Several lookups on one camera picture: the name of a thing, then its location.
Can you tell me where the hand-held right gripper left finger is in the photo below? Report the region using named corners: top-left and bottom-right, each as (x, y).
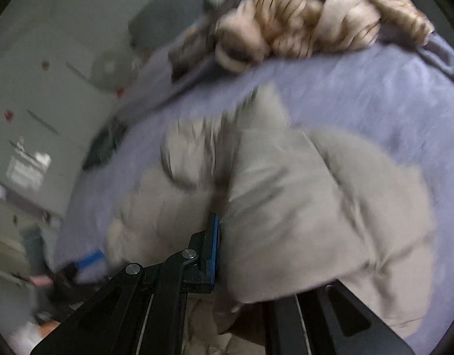
top-left (30, 212), bottom-right (221, 355)

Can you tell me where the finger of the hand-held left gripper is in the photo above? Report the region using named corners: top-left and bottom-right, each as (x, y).
top-left (64, 251), bottom-right (106, 278)

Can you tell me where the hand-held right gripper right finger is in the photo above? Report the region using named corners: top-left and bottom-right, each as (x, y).
top-left (266, 281), bottom-right (415, 355)

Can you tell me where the beige jacket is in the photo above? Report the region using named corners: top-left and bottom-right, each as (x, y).
top-left (106, 83), bottom-right (437, 355)

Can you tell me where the white paper sheet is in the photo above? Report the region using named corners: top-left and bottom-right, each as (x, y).
top-left (7, 151), bottom-right (52, 193)

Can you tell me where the wardrobe with red decals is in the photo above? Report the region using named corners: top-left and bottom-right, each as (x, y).
top-left (0, 0), bottom-right (146, 215)

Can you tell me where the round electric fan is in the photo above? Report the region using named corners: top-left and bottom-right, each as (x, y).
top-left (91, 50), bottom-right (138, 91)

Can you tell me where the grey brown cloth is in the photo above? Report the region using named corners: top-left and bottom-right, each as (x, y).
top-left (168, 18), bottom-right (222, 82)

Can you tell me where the purple embossed blanket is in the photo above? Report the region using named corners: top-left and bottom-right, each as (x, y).
top-left (54, 26), bottom-right (454, 352)

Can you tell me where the beige striped blanket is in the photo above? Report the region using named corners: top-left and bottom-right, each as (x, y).
top-left (214, 0), bottom-right (435, 72)

